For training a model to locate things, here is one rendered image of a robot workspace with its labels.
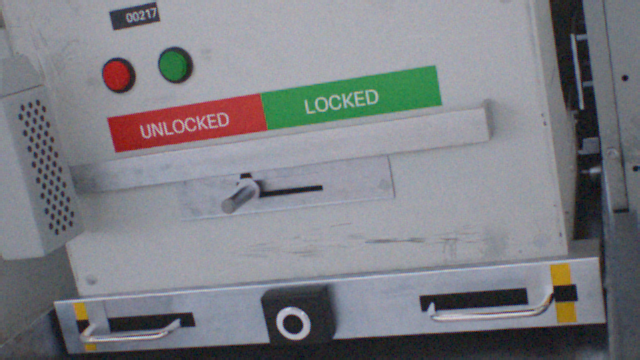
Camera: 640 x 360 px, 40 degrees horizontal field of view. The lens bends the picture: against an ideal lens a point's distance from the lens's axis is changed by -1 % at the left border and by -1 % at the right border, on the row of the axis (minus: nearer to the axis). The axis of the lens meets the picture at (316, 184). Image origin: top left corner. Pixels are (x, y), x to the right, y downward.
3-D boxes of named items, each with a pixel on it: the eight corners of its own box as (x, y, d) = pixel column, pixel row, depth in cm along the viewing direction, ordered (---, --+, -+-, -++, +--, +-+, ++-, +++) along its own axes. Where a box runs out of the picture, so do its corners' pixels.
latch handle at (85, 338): (168, 341, 83) (166, 333, 83) (71, 346, 86) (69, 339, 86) (191, 318, 88) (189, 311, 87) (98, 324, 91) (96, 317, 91)
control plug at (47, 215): (46, 258, 77) (-9, 61, 73) (1, 262, 78) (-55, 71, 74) (92, 229, 84) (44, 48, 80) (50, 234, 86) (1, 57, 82)
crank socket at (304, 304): (329, 346, 79) (318, 295, 78) (267, 350, 81) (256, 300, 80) (337, 333, 82) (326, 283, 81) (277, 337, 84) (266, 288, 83)
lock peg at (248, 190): (241, 218, 76) (231, 175, 76) (218, 220, 77) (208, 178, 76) (266, 197, 82) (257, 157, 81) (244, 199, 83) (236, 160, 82)
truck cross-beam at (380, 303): (607, 323, 74) (598, 257, 73) (67, 354, 92) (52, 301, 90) (606, 300, 79) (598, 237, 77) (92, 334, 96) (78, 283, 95)
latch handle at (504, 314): (553, 317, 71) (551, 308, 71) (422, 326, 75) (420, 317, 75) (555, 292, 76) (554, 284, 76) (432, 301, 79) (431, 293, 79)
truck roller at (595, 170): (608, 192, 114) (604, 155, 113) (591, 194, 115) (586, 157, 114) (608, 182, 119) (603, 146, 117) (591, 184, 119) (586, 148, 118)
